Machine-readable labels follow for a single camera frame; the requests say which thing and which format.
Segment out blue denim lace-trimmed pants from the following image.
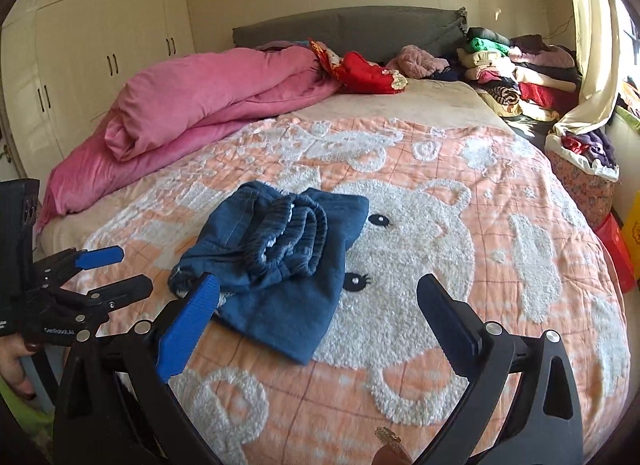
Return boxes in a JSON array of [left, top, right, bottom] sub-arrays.
[[168, 181, 369, 365]]

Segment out floral laundry basket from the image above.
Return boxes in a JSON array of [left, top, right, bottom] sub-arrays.
[[544, 133, 620, 230]]

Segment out grey headboard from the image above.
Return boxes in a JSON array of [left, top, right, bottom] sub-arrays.
[[232, 6, 468, 64]]

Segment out red embroidered garment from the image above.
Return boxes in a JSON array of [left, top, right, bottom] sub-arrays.
[[309, 40, 408, 94]]

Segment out pink folded quilt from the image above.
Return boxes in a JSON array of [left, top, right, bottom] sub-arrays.
[[37, 46, 340, 229]]

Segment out red bag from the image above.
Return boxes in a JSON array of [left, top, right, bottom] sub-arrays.
[[596, 212, 637, 294]]

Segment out cream curtain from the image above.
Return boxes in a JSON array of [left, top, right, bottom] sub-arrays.
[[555, 0, 620, 134]]

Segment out cream wardrobe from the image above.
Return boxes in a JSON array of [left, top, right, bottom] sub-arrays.
[[1, 0, 194, 182]]

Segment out yellow box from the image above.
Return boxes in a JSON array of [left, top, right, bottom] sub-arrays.
[[622, 192, 640, 281]]

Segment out left hand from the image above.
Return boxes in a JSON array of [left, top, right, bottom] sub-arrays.
[[0, 334, 41, 400]]

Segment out black camera box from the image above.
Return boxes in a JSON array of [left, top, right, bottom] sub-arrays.
[[1, 179, 39, 336]]

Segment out right hand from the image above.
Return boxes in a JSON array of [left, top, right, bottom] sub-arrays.
[[371, 427, 412, 465]]

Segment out mauve fluffy garment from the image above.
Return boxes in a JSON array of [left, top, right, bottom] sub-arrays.
[[385, 44, 449, 79]]

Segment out green sleeve forearm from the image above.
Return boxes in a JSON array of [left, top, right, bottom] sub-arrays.
[[1, 379, 53, 459]]

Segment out pile of folded clothes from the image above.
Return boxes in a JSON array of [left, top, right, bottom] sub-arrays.
[[447, 27, 582, 122]]

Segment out peach bear-pattern bedspread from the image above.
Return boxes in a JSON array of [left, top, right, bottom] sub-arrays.
[[41, 82, 631, 464]]

